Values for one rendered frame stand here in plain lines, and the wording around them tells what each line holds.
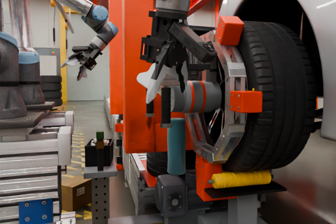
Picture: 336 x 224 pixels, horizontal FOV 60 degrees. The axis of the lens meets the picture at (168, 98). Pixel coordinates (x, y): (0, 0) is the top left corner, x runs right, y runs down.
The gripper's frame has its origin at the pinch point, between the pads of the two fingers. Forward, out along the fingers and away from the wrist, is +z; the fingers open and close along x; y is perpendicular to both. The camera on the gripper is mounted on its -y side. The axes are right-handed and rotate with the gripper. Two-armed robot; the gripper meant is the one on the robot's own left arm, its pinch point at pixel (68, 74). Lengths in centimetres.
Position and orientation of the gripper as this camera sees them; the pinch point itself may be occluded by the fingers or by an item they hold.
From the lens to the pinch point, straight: 162.7
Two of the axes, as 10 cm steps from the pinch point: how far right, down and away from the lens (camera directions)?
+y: 7.2, 4.9, -4.9
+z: -6.2, 7.7, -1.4
